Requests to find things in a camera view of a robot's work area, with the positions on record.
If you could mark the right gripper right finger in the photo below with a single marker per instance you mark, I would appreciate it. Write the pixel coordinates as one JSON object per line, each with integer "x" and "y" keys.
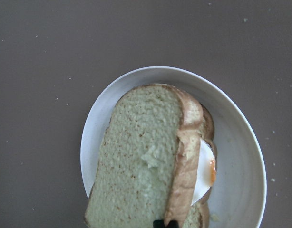
{"x": 173, "y": 224}

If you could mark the white round plate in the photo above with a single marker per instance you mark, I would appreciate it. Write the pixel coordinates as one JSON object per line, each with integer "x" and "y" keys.
{"x": 238, "y": 197}

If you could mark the bread slice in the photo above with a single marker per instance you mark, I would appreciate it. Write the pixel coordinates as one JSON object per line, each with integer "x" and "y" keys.
{"x": 198, "y": 216}
{"x": 148, "y": 160}

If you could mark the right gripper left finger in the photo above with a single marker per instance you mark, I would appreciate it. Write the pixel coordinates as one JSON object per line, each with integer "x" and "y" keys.
{"x": 158, "y": 224}

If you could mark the fried egg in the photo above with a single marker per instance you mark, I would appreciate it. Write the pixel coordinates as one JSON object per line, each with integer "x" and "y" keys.
{"x": 206, "y": 172}

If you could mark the bread slice under egg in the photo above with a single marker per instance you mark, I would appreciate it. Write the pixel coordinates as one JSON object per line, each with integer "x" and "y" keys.
{"x": 198, "y": 216}

